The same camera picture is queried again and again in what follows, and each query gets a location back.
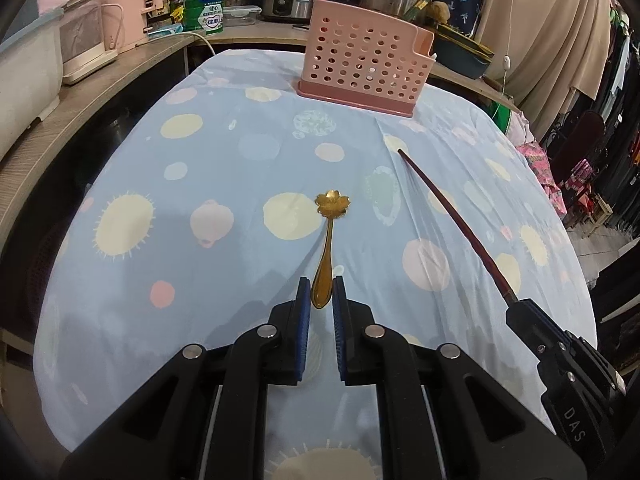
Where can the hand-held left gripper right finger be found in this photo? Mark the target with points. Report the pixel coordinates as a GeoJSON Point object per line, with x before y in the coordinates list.
{"type": "Point", "coordinates": [341, 330]}

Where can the blue wet wipes pack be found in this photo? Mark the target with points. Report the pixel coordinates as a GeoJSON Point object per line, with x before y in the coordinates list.
{"type": "Point", "coordinates": [165, 31]}

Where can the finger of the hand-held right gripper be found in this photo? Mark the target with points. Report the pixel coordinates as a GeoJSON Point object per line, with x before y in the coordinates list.
{"type": "Point", "coordinates": [535, 322]}

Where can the pink electric kettle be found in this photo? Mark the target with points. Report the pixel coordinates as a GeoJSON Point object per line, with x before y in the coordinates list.
{"type": "Point", "coordinates": [135, 5]}

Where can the gold flower spoon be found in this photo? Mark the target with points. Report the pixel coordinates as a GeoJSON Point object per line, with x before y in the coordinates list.
{"type": "Point", "coordinates": [327, 240]}

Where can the dark maroon chopstick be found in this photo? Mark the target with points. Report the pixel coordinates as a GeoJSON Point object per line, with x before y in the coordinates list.
{"type": "Point", "coordinates": [460, 220]}

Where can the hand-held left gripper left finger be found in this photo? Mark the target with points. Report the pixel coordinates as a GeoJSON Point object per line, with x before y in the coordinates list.
{"type": "Point", "coordinates": [301, 330]}

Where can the green milk powder tin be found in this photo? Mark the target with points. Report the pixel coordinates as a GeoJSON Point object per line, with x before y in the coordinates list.
{"type": "Point", "coordinates": [204, 7]}

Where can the pink floral cloth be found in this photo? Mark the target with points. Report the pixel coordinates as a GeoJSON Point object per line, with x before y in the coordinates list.
{"type": "Point", "coordinates": [542, 175]}

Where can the beige hanging cloth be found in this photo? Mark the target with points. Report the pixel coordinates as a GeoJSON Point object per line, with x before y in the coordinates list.
{"type": "Point", "coordinates": [545, 35]}

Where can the grey plastic tub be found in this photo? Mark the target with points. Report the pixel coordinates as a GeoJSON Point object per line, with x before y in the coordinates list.
{"type": "Point", "coordinates": [25, 75]}

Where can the dark blue lunch bowl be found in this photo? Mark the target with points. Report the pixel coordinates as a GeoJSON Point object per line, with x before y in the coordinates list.
{"type": "Point", "coordinates": [462, 55]}

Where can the clear lidded food container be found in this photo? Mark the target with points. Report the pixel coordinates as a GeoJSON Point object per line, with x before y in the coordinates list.
{"type": "Point", "coordinates": [240, 16]}

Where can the pink perforated utensil holder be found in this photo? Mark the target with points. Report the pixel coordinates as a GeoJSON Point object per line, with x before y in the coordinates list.
{"type": "Point", "coordinates": [360, 55]}

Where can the white food steamer appliance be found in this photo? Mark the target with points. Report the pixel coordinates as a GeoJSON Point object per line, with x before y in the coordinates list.
{"type": "Point", "coordinates": [87, 40]}

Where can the row of hanging clothes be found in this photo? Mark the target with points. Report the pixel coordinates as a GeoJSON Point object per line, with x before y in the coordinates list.
{"type": "Point", "coordinates": [620, 135]}

